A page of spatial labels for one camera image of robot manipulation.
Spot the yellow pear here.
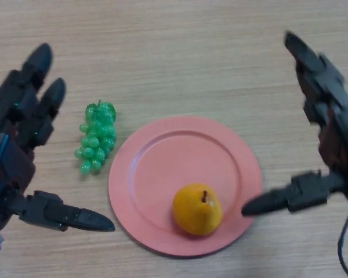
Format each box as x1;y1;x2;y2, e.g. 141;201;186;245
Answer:
172;182;223;237

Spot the pink round plate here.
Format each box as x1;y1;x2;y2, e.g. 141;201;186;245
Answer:
108;115;263;258

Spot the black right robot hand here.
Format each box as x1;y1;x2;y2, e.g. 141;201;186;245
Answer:
241;30;348;226

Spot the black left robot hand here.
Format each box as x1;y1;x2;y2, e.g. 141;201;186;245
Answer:
0;42;116;233

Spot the green grape bunch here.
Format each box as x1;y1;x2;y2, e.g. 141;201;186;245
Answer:
74;99;118;176

